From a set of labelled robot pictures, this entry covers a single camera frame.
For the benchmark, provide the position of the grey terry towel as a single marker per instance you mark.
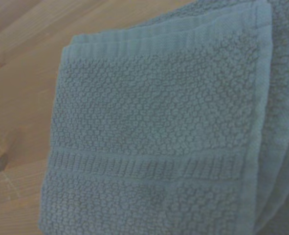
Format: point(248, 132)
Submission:
point(159, 122)

